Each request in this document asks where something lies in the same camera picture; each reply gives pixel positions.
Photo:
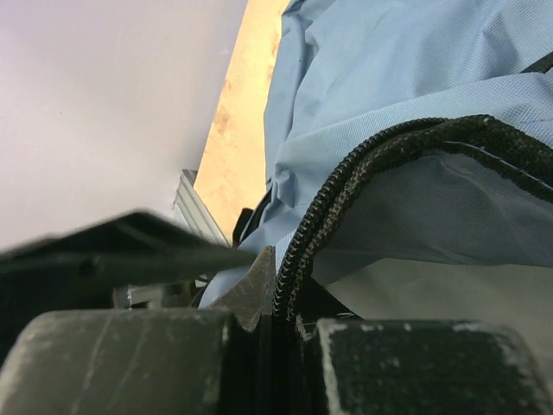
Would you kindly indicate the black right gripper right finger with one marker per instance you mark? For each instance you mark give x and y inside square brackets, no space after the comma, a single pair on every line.
[344,364]

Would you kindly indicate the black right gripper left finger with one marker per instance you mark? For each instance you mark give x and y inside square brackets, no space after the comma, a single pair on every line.
[163,361]

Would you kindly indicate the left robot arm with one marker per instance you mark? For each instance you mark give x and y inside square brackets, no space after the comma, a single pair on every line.
[80,271]

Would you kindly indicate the blue fabric backpack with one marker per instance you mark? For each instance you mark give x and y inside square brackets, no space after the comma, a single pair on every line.
[417,130]

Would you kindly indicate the aluminium rail frame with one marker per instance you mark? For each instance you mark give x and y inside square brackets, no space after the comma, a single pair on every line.
[191,213]

